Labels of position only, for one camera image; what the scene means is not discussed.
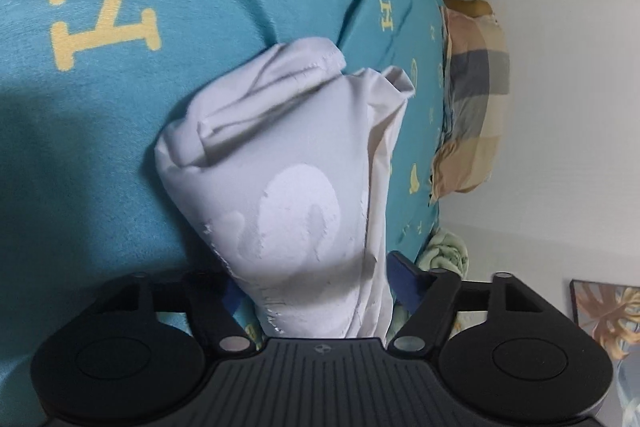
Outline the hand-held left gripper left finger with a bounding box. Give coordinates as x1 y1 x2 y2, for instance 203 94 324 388
75 271 251 352

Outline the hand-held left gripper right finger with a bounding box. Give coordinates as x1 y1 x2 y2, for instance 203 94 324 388
386 251 586 353

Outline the white t-shirt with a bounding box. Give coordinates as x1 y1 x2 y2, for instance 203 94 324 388
152 37 417 340

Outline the green fleece blanket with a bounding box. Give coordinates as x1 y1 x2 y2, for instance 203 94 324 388
385 229 471 343

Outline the plaid pillow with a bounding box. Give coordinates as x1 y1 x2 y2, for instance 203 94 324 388
430 9 512 202

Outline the framed picture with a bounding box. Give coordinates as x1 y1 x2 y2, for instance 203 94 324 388
570 278 640 427

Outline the bed with teal printed sheet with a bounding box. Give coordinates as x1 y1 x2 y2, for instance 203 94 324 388
0 0 448 408

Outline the brown pillow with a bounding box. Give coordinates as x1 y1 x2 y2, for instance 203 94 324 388
442 0 496 18

